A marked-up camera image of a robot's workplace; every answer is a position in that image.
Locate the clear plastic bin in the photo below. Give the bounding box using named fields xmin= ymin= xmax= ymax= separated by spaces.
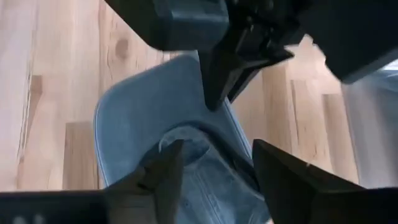
xmin=341 ymin=60 xmax=398 ymax=189

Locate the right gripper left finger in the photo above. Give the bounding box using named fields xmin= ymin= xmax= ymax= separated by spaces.
xmin=104 ymin=139 xmax=184 ymax=224

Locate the faded grey baseball cap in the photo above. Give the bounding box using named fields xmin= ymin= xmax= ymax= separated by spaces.
xmin=93 ymin=54 xmax=271 ymax=224

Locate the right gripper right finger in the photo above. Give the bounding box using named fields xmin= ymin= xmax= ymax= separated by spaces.
xmin=252 ymin=139 xmax=368 ymax=224

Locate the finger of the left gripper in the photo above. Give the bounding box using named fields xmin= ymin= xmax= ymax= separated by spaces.
xmin=228 ymin=30 xmax=295 ymax=101
xmin=198 ymin=30 xmax=249 ymax=110

